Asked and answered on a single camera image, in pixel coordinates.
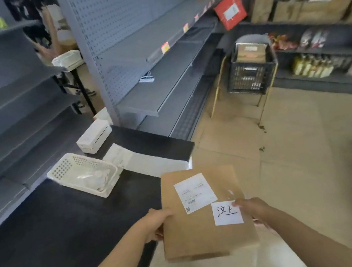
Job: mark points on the grey empty shelf unit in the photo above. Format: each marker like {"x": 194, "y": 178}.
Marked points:
{"x": 7, "y": 109}

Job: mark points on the grey pegboard shelf unit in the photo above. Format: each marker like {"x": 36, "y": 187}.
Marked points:
{"x": 147, "y": 42}

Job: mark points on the white label printer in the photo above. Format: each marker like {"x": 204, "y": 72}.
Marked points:
{"x": 94, "y": 135}

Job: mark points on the person's right forearm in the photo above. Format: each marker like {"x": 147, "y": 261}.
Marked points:
{"x": 312, "y": 243}

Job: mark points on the grey stocked shelf unit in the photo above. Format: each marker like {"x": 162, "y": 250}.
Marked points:
{"x": 332, "y": 45}

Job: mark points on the clear plastic bag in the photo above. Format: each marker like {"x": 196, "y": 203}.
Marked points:
{"x": 96, "y": 179}

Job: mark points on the row of yellow bottles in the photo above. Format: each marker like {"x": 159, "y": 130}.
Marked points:
{"x": 312, "y": 66}

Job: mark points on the silver snack packets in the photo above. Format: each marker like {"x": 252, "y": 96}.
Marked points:
{"x": 314, "y": 38}

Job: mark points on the wide brown paper bag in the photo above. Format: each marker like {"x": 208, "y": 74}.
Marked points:
{"x": 327, "y": 10}

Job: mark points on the person's right hand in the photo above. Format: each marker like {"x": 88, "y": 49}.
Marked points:
{"x": 255, "y": 208}

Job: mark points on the white perforated plastic basket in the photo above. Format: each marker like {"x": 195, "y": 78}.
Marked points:
{"x": 67, "y": 170}

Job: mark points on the tall brown paper bag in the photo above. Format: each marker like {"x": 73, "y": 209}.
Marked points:
{"x": 262, "y": 1}

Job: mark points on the black metal stand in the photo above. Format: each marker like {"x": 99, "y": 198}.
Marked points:
{"x": 82, "y": 86}

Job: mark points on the small brown paper bag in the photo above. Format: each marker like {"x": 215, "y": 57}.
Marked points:
{"x": 286, "y": 11}

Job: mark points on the red snack packets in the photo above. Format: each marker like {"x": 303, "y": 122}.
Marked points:
{"x": 282, "y": 42}

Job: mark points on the person's left thumb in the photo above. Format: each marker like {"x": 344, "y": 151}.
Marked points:
{"x": 164, "y": 214}

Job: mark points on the brown paper bag white label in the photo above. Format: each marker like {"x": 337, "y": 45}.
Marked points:
{"x": 251, "y": 53}

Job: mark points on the red mailer packet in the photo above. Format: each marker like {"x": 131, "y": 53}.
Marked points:
{"x": 230, "y": 11}

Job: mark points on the person's left hand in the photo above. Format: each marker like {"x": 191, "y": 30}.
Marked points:
{"x": 154, "y": 222}

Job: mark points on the white storage basket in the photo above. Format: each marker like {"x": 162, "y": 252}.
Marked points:
{"x": 67, "y": 59}

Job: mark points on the yellow red price tag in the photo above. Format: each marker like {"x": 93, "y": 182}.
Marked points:
{"x": 165, "y": 47}
{"x": 185, "y": 28}

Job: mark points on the person's right thumb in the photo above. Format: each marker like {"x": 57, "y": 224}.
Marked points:
{"x": 241, "y": 203}

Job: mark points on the brown paper bag with labels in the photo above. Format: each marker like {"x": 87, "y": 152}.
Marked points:
{"x": 199, "y": 235}

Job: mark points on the white paper sheet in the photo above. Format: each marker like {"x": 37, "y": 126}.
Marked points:
{"x": 148, "y": 166}

